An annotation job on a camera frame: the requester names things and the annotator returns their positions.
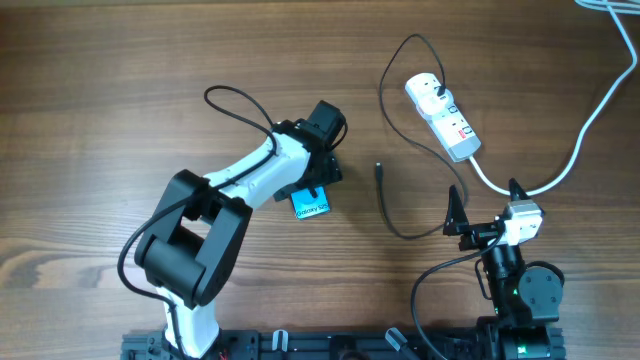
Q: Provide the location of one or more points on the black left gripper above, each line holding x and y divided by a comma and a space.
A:
329, 171

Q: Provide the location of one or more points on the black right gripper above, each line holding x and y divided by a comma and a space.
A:
458, 224

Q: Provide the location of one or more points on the blue-screen Galaxy S25 smartphone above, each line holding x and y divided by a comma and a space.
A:
305, 206

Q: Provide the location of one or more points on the white power strip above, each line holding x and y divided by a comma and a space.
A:
450, 127

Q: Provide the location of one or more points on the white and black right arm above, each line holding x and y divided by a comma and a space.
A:
525, 296

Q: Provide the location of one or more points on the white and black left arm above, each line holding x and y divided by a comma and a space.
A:
189, 247

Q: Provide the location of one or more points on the white USB charger plug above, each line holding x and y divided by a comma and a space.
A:
432, 103

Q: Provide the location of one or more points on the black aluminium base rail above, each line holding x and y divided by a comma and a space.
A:
345, 345

